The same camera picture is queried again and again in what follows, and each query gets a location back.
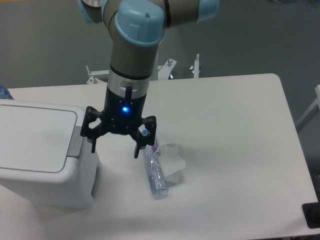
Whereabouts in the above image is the white push-lid trash can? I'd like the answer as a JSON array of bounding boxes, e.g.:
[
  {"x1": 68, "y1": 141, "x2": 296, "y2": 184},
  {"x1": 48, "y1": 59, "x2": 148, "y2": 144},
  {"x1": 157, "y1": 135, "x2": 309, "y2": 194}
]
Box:
[{"x1": 0, "y1": 99, "x2": 101, "y2": 208}]

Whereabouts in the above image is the crumpled white tissue paper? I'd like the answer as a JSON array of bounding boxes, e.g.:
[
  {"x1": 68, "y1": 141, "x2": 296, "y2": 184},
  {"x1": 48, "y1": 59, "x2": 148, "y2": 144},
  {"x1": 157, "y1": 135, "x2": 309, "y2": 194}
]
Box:
[{"x1": 158, "y1": 143, "x2": 186, "y2": 187}]

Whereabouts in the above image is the blue patterned object left edge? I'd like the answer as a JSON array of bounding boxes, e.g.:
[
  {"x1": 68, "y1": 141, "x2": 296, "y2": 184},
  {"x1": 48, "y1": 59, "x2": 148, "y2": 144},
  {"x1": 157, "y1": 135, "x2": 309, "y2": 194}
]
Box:
[{"x1": 0, "y1": 85, "x2": 14, "y2": 100}]

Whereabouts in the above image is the black table clamp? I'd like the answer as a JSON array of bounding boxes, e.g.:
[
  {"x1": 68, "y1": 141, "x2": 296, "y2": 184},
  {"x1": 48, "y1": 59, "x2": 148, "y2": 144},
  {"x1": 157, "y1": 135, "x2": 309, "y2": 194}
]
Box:
[{"x1": 302, "y1": 202, "x2": 320, "y2": 229}]

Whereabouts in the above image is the white frame at right edge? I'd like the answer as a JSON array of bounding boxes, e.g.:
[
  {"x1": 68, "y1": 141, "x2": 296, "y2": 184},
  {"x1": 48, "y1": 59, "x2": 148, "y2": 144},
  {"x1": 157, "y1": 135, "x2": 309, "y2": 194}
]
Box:
[{"x1": 295, "y1": 84, "x2": 320, "y2": 133}]

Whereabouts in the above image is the white pedestal base frame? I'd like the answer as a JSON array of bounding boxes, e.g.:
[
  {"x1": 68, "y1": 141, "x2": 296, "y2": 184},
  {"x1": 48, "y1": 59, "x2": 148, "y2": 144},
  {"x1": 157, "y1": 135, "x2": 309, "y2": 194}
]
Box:
[{"x1": 86, "y1": 53, "x2": 201, "y2": 85}]

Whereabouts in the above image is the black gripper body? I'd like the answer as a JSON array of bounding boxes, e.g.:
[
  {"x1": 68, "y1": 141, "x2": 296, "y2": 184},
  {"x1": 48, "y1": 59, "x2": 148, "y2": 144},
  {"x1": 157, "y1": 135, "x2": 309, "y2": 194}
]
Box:
[{"x1": 102, "y1": 88, "x2": 146, "y2": 136}]

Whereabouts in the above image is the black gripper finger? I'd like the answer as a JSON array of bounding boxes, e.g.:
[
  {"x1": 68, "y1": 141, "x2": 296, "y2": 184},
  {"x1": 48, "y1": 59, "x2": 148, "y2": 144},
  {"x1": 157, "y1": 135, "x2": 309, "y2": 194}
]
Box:
[
  {"x1": 127, "y1": 115, "x2": 158, "y2": 159},
  {"x1": 79, "y1": 106, "x2": 113, "y2": 154}
]

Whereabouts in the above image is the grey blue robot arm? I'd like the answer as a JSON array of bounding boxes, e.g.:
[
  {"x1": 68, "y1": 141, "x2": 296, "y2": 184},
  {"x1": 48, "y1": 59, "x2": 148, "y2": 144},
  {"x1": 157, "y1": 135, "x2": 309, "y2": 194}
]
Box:
[{"x1": 78, "y1": 0, "x2": 220, "y2": 154}]

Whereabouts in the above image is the clear plastic water bottle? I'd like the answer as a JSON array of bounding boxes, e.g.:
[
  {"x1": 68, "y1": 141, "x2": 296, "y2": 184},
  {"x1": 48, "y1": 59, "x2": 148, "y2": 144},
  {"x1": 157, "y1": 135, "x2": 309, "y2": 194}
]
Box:
[{"x1": 142, "y1": 135, "x2": 169, "y2": 200}]

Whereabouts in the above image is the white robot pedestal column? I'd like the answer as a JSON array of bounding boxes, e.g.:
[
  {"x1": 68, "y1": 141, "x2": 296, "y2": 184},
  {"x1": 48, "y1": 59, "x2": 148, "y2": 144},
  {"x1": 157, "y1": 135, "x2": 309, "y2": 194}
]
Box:
[{"x1": 150, "y1": 52, "x2": 159, "y2": 81}]

